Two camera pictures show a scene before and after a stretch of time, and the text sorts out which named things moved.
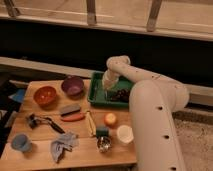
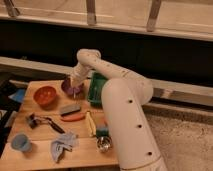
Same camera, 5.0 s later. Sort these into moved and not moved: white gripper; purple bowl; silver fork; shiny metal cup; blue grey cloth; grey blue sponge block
Moved: silver fork; white gripper
Not moved: grey blue sponge block; shiny metal cup; purple bowl; blue grey cloth
